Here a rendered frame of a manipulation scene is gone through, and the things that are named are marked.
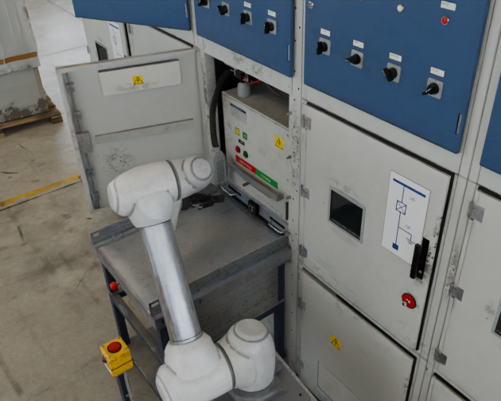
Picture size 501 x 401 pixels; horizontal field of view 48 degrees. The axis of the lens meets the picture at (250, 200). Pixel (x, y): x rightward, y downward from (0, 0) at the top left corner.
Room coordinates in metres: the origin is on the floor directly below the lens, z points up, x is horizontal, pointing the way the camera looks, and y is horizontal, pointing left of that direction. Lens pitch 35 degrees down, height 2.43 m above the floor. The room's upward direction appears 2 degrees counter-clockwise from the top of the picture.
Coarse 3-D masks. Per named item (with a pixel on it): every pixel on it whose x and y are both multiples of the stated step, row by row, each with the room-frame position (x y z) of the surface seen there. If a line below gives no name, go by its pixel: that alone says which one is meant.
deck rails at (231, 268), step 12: (204, 192) 2.32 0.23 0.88; (216, 192) 2.36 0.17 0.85; (108, 228) 2.03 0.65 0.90; (120, 228) 2.06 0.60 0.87; (132, 228) 2.08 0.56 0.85; (96, 240) 1.99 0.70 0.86; (108, 240) 2.00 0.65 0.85; (276, 240) 1.88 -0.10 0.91; (252, 252) 1.81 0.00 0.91; (264, 252) 1.84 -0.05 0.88; (276, 252) 1.87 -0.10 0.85; (228, 264) 1.74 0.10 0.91; (240, 264) 1.77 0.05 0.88; (252, 264) 1.80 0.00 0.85; (204, 276) 1.67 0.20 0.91; (216, 276) 1.70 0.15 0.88; (228, 276) 1.73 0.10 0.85; (192, 288) 1.63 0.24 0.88; (204, 288) 1.66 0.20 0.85; (156, 300) 1.54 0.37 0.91; (156, 312) 1.54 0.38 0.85
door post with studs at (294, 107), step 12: (300, 0) 1.87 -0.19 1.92; (300, 12) 1.87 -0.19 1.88; (300, 24) 1.86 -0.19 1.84; (300, 36) 1.86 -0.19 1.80; (300, 48) 1.86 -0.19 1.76; (300, 60) 1.86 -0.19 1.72; (300, 72) 1.86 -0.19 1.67; (300, 84) 1.86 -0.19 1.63; (300, 96) 1.86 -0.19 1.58; (300, 108) 1.86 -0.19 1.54; (288, 156) 1.91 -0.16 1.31; (288, 228) 1.92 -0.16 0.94
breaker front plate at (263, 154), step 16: (224, 96) 2.35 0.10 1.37; (224, 112) 2.36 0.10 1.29; (256, 112) 2.15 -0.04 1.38; (224, 128) 2.37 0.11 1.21; (240, 128) 2.26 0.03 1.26; (256, 128) 2.16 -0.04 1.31; (272, 128) 2.06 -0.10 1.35; (240, 144) 2.26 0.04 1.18; (256, 144) 2.16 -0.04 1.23; (272, 144) 2.07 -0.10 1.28; (288, 144) 1.98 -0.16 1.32; (256, 160) 2.16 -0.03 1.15; (272, 160) 2.07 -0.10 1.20; (288, 160) 1.98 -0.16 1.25; (240, 176) 2.27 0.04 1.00; (256, 176) 2.17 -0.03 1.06; (272, 176) 2.07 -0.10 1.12; (288, 176) 1.98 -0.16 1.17; (256, 192) 2.17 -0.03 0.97; (272, 192) 2.07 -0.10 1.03; (288, 192) 1.98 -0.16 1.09; (272, 208) 2.07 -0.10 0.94
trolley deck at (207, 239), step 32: (192, 224) 2.10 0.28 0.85; (224, 224) 2.09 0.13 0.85; (256, 224) 2.08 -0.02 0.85; (128, 256) 1.89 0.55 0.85; (192, 256) 1.87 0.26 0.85; (224, 256) 1.86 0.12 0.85; (288, 256) 1.88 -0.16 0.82; (128, 288) 1.69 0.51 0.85; (224, 288) 1.68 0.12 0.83; (160, 320) 1.51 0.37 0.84
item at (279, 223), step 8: (224, 184) 2.37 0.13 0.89; (232, 184) 2.31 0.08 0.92; (232, 192) 2.31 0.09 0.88; (240, 192) 2.26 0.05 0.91; (256, 200) 2.16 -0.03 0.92; (264, 208) 2.10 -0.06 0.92; (264, 216) 2.10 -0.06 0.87; (272, 216) 2.05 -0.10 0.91; (280, 224) 2.01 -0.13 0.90; (288, 224) 1.97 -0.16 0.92
